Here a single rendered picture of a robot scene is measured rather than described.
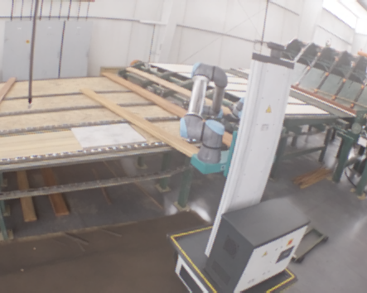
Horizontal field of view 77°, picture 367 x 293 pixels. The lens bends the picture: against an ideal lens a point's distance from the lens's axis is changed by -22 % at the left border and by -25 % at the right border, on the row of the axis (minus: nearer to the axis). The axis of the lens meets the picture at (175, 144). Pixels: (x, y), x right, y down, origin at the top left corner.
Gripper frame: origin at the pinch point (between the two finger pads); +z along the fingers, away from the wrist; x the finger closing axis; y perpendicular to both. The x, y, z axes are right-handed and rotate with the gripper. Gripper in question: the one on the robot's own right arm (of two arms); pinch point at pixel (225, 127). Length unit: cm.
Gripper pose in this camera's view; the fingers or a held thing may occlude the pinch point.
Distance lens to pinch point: 239.9
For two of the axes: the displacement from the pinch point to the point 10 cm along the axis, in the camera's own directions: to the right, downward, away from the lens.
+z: -4.5, 6.9, 5.6
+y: 4.2, 7.2, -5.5
